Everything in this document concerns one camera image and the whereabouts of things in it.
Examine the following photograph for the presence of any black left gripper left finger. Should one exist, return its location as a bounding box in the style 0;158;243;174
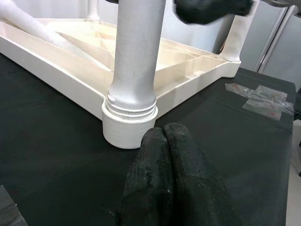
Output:
121;128;174;226

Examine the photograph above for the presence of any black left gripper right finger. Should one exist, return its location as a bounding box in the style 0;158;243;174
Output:
164;122;238;226

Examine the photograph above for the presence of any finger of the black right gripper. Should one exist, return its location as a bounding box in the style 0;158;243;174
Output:
173;0;256;25

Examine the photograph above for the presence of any white plastic table leg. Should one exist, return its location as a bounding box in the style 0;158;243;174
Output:
87;0;101;22
0;0;79;52
107;0;166;118
220;0;261;63

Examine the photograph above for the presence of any crinkled clear tape patch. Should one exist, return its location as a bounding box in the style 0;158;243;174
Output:
224;82;295;121

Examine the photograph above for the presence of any white plastic table top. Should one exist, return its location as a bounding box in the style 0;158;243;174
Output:
0;18;242;149

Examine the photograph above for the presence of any grey metal door frame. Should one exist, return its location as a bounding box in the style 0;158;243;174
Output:
253;4;301;74

